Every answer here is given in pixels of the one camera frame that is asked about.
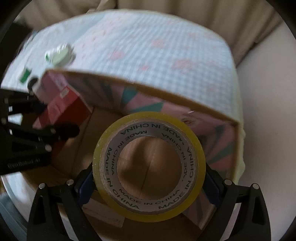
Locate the light green mattress pad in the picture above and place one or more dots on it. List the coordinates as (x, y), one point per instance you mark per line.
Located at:
(238, 116)

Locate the yellow tape roll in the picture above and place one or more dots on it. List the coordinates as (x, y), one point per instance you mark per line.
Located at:
(149, 167)

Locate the pale green lid jar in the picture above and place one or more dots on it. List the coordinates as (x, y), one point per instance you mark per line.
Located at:
(60, 56)

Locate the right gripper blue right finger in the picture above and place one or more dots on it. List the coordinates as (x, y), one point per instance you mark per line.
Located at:
(252, 222)

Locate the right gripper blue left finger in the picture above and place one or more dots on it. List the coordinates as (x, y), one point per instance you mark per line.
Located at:
(45, 221)

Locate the blue checkered floral bedsheet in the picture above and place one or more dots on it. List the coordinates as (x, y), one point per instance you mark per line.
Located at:
(188, 60)

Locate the pink cardboard box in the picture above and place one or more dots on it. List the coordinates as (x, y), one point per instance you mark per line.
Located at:
(112, 99)

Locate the green jar white lid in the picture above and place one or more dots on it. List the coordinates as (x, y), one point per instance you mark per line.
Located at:
(24, 75)

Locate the red rectangular box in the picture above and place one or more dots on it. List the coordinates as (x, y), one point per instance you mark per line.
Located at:
(66, 107)

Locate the black lid small jar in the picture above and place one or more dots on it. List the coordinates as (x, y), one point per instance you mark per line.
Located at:
(31, 83)

